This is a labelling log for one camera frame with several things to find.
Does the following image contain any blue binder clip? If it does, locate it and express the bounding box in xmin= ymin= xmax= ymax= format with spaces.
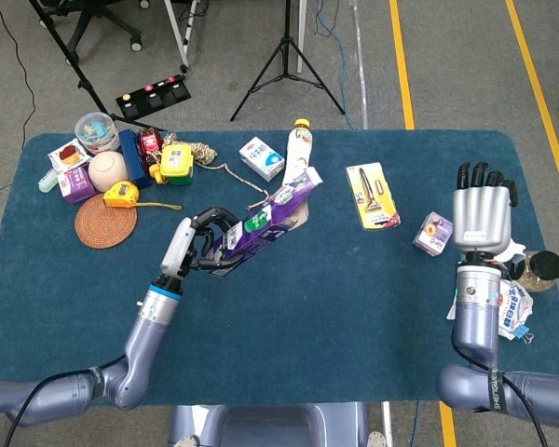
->
xmin=511 ymin=325 xmax=536 ymax=345

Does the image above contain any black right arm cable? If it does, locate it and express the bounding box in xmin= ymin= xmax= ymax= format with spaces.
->
xmin=450 ymin=325 xmax=549 ymax=447

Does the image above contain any yellow razor blister pack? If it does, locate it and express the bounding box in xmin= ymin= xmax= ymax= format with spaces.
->
xmin=345 ymin=161 xmax=402 ymax=231

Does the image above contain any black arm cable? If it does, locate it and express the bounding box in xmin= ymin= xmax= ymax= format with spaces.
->
xmin=4 ymin=356 xmax=127 ymax=447
xmin=450 ymin=325 xmax=549 ymax=447

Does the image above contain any black floor cable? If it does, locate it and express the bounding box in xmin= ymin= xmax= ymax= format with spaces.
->
xmin=0 ymin=0 xmax=37 ymax=210

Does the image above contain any black camera tripod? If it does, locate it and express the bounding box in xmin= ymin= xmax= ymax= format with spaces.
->
xmin=229 ymin=0 xmax=347 ymax=123

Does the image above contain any white metal frame leg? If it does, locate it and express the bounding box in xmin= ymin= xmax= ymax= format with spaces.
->
xmin=162 ymin=0 xmax=199 ymax=74

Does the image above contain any white rice bag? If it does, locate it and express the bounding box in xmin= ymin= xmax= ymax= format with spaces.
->
xmin=446 ymin=277 xmax=535 ymax=341

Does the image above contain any braided beige rope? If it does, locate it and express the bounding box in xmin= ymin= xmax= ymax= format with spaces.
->
xmin=161 ymin=132 xmax=270 ymax=211

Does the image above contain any black slanted light stand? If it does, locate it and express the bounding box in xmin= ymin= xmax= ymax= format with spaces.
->
xmin=27 ymin=0 xmax=169 ymax=133

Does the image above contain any purple white drink carton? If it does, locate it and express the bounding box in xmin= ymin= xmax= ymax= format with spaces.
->
xmin=57 ymin=166 xmax=97 ymax=205

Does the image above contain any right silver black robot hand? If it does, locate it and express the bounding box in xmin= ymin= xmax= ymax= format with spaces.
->
xmin=451 ymin=161 xmax=519 ymax=255

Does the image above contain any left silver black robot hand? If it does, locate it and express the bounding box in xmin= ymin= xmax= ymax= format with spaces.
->
xmin=159 ymin=207 xmax=251 ymax=280

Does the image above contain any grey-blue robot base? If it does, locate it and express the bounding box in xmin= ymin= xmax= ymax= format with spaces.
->
xmin=167 ymin=402 xmax=370 ymax=447

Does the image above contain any white lidded cup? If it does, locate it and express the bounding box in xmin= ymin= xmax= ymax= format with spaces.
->
xmin=497 ymin=235 xmax=526 ymax=270

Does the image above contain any yellow capped drink bottle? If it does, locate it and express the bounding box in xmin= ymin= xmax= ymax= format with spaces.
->
xmin=281 ymin=118 xmax=315 ymax=188

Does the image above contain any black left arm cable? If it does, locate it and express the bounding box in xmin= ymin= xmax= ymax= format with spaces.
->
xmin=4 ymin=356 xmax=127 ymax=447

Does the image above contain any yellow green lidded container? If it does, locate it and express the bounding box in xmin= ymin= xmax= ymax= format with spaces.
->
xmin=159 ymin=143 xmax=196 ymax=186

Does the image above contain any glass jar black lid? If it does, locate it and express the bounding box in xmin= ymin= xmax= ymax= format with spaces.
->
xmin=510 ymin=250 xmax=559 ymax=293

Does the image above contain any purple fruit print box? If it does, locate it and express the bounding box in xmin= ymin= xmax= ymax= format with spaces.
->
xmin=412 ymin=211 xmax=456 ymax=256

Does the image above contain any white blue milk carton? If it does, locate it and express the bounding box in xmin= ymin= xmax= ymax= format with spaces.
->
xmin=239 ymin=136 xmax=286 ymax=183

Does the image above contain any beige round bowl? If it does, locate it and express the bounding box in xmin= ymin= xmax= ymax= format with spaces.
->
xmin=88 ymin=150 xmax=130 ymax=193

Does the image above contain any clear tub with clips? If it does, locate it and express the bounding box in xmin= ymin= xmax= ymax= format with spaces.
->
xmin=75 ymin=112 xmax=121 ymax=156

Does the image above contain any dark blue rectangular box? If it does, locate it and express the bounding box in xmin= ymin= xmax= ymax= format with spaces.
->
xmin=117 ymin=129 xmax=154 ymax=190

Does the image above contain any purple green toothpaste box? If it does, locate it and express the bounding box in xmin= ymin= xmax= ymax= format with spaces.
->
xmin=209 ymin=166 xmax=323 ymax=276

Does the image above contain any black foot pedal board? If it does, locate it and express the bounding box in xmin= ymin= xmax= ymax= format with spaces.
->
xmin=116 ymin=74 xmax=193 ymax=119

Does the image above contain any yellow tape measure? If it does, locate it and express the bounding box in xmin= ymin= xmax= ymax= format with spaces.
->
xmin=102 ymin=181 xmax=183 ymax=211

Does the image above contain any round woven brown coaster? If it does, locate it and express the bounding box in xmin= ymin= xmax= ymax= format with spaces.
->
xmin=74 ymin=193 xmax=140 ymax=251

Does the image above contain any dark blue carpet mat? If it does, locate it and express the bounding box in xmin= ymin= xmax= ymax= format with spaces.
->
xmin=0 ymin=129 xmax=559 ymax=409

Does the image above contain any white red pudding pack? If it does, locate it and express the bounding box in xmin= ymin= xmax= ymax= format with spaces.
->
xmin=47 ymin=138 xmax=92 ymax=172

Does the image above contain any black office chair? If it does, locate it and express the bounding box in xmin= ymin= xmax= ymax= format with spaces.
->
xmin=36 ymin=0 xmax=151 ymax=61

